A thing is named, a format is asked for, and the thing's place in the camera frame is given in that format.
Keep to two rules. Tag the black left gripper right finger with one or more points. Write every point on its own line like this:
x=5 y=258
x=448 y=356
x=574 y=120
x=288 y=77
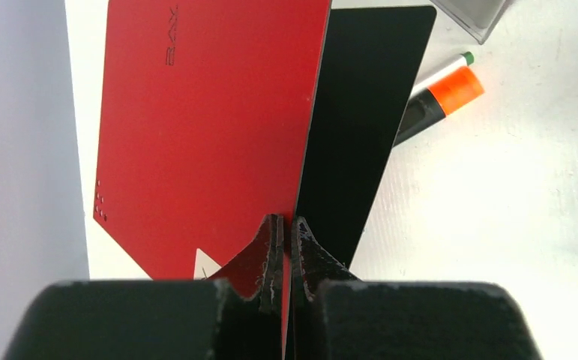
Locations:
x=335 y=315

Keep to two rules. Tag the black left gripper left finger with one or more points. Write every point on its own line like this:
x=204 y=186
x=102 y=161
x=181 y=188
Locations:
x=234 y=314

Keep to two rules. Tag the red folder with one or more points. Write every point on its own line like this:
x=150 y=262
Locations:
x=217 y=113

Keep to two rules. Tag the black highlighter orange cap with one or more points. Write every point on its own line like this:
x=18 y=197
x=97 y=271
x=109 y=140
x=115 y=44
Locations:
x=437 y=101

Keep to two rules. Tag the white marker green cap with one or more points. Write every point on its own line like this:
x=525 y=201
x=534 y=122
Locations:
x=440 y=71

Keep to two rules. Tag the clear grey drawer organizer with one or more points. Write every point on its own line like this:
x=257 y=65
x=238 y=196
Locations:
x=477 y=17

